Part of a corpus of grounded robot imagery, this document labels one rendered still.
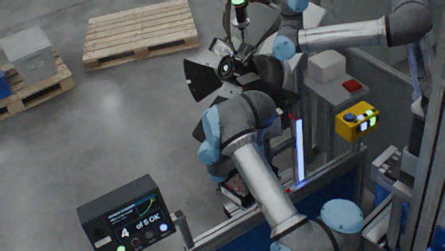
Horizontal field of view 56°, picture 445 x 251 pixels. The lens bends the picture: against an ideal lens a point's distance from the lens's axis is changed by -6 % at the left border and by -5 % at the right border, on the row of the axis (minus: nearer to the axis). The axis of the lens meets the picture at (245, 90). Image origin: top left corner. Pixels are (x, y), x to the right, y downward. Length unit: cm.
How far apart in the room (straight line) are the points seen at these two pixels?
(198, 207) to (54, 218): 101
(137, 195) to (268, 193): 42
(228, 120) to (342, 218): 41
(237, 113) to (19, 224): 240
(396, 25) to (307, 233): 63
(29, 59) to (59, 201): 156
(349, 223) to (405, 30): 56
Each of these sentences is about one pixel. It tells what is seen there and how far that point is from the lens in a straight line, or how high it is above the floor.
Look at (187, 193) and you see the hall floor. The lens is 307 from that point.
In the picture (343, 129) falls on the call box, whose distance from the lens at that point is 184.
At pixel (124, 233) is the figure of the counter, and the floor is 116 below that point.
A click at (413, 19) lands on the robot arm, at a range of 133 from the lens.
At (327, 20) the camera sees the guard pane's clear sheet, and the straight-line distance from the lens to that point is 252.
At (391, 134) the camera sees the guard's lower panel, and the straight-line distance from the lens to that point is 247.
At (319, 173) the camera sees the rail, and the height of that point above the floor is 86.
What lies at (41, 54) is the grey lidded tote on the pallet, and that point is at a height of 41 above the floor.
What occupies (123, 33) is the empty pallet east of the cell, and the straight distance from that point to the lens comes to 493.
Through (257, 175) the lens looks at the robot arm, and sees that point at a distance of 123.
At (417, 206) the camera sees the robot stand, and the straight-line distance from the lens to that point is 125.
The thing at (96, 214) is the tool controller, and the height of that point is 125.
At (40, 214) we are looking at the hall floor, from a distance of 338.
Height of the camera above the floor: 225
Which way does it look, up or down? 36 degrees down
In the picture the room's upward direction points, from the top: 8 degrees counter-clockwise
